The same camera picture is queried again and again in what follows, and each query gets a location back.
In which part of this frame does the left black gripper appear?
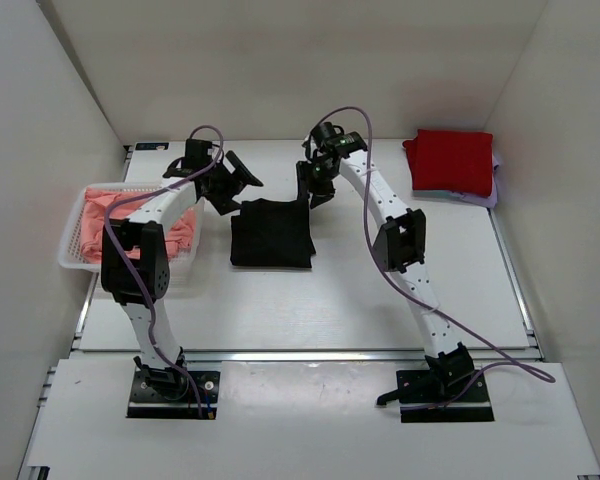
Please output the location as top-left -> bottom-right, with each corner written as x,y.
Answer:
204,151 -> 262,215

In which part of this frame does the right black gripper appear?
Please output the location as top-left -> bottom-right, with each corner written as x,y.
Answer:
298,161 -> 339,211

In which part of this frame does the black t shirt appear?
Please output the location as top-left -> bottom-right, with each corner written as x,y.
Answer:
230,198 -> 316,269

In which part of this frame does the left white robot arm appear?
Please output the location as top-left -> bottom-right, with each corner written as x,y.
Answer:
100,139 -> 263,401

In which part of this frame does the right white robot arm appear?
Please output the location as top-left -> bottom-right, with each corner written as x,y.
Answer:
296,121 -> 474,406

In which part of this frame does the small dark label sticker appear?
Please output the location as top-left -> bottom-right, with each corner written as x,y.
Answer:
134,142 -> 169,151

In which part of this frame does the pink t shirt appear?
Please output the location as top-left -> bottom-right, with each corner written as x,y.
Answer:
80,187 -> 198,265

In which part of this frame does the red folded t shirt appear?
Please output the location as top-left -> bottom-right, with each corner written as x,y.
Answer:
402,129 -> 493,197

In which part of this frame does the white plastic basket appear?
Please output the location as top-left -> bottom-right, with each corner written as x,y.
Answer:
58,181 -> 204,298

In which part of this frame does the lavender folded t shirt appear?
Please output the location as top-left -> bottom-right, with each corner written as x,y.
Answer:
413,154 -> 500,209

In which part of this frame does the white front board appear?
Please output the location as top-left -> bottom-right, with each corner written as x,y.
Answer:
28,359 -> 600,479

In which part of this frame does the aluminium rail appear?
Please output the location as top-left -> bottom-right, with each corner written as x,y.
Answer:
69,347 -> 542,363

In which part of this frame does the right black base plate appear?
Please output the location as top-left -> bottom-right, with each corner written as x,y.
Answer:
375,370 -> 495,424

